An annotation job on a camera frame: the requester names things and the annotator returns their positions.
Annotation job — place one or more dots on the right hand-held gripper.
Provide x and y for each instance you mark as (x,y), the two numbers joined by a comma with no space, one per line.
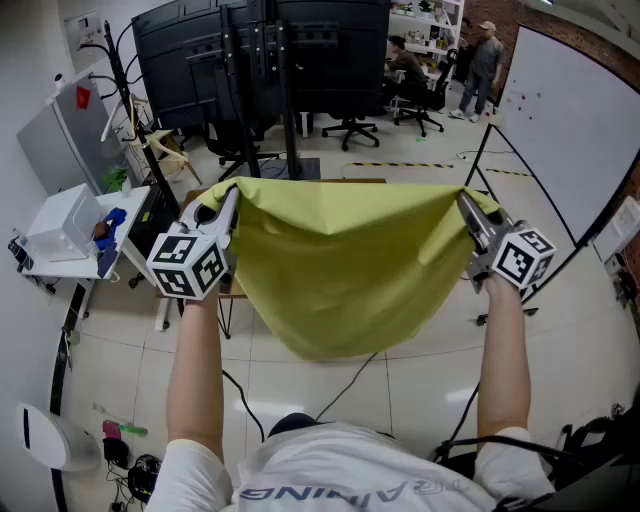
(522,257)

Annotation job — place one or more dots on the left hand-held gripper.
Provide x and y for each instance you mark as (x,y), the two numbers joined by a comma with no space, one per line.
(185,260)

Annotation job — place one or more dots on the yellow-green cloth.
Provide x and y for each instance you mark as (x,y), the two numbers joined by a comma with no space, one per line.
(345,260)

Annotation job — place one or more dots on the person's left forearm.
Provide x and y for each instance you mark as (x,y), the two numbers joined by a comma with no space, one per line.
(197,375)

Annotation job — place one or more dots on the person's right forearm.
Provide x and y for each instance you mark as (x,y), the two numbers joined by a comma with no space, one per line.
(502,360)

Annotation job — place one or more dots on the yellow black floor tape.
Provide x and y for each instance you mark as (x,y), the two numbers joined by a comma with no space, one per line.
(400,164)
(507,172)

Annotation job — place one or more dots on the beige plastic chair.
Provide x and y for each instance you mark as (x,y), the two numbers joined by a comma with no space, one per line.
(172,152)

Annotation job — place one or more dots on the black display stand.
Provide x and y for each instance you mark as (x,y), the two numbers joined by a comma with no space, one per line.
(291,135)

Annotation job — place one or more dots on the wooden table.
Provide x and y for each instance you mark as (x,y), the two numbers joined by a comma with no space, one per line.
(235,292)

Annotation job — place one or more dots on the white side table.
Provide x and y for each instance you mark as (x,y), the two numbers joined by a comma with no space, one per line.
(125,210)

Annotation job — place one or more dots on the black mesh office chair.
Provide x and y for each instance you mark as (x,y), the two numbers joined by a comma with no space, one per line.
(425,102)

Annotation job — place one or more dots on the green potted plant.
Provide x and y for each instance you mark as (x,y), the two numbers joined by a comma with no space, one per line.
(116,179)

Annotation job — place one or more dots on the black coat rack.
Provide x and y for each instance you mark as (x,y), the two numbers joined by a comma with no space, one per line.
(135,125)

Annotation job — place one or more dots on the blue cloth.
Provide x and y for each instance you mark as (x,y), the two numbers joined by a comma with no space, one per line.
(114,220)

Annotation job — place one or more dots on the whiteboard on black stand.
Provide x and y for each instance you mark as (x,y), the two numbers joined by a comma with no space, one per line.
(565,130)

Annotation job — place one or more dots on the white clothes hanger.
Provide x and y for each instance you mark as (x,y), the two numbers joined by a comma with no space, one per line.
(112,120)

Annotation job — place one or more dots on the large black display screen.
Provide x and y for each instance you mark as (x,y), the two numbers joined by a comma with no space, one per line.
(320,55)

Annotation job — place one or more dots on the white plastic box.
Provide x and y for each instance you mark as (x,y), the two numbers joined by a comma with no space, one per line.
(65,225)

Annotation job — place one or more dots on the grey refrigerator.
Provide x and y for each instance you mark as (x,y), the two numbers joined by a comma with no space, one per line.
(70,135)

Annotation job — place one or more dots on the white shelf unit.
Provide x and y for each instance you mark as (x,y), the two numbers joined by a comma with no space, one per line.
(435,30)

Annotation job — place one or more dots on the green flat item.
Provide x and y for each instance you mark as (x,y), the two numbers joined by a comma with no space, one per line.
(134,429)

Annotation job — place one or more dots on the pink item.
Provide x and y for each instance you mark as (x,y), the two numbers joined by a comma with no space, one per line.
(111,430)

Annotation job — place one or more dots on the person's white t-shirt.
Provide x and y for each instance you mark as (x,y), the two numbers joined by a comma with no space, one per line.
(350,470)

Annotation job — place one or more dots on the white rounded bin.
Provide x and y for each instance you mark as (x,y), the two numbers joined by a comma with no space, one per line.
(55,440)

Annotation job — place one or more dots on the white wall box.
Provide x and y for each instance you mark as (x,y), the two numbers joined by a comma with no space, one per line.
(620,225)

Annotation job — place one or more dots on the white security camera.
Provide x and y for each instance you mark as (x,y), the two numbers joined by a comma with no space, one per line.
(59,80)

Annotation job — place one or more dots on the wall switch panel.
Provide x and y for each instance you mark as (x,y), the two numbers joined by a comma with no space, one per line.
(85,35)

